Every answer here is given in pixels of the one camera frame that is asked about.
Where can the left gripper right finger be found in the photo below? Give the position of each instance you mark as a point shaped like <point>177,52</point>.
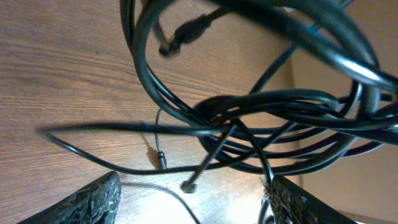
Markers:
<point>285,202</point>

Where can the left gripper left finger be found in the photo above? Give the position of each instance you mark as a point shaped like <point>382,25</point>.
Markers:
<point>95,203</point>

